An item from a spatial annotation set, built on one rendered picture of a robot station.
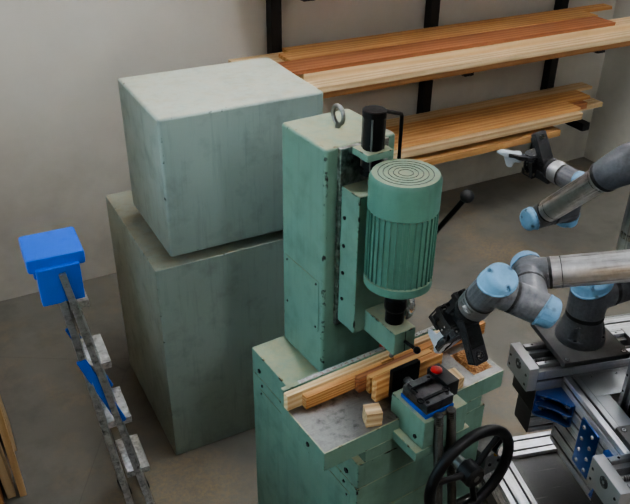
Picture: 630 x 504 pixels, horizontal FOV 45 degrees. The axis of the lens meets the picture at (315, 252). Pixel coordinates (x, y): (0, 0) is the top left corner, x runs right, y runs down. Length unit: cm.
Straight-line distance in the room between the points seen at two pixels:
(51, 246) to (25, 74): 165
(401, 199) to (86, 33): 236
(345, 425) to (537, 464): 114
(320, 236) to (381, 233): 25
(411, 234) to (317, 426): 55
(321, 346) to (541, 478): 106
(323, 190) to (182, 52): 215
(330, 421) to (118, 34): 242
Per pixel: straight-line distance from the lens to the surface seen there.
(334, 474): 218
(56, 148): 396
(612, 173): 225
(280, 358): 234
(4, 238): 411
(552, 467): 297
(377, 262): 187
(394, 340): 201
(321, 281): 208
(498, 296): 167
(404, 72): 395
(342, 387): 205
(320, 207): 198
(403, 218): 178
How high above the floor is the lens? 227
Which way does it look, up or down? 31 degrees down
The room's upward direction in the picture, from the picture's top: 1 degrees clockwise
